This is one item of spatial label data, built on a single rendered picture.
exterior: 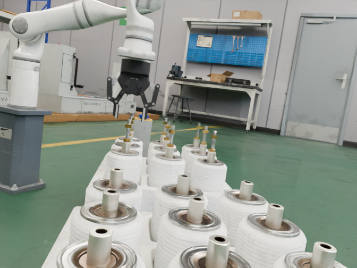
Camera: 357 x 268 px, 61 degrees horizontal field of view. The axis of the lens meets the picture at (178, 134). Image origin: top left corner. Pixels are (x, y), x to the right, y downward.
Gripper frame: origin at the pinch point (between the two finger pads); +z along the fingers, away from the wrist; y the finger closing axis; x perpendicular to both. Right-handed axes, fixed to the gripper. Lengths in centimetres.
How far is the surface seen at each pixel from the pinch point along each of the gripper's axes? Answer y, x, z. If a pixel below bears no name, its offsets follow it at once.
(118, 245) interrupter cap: -1, 51, 10
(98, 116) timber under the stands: 42, -297, 30
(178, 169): -14.3, 4.3, 12.2
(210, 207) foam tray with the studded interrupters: -23.3, 8.1, 20.5
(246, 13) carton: -168, -442, -164
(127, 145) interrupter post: -0.2, 1.1, 7.9
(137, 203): -3.3, 32.1, 12.0
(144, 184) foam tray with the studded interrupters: -5.9, 4.0, 17.3
